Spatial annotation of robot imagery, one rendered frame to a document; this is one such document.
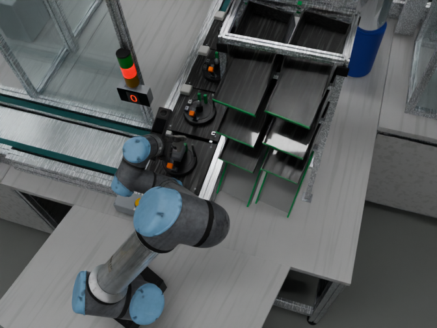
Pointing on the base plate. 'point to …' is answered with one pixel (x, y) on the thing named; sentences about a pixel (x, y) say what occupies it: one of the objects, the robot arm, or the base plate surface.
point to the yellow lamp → (132, 81)
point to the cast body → (177, 153)
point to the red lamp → (129, 72)
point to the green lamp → (125, 62)
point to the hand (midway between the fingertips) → (173, 134)
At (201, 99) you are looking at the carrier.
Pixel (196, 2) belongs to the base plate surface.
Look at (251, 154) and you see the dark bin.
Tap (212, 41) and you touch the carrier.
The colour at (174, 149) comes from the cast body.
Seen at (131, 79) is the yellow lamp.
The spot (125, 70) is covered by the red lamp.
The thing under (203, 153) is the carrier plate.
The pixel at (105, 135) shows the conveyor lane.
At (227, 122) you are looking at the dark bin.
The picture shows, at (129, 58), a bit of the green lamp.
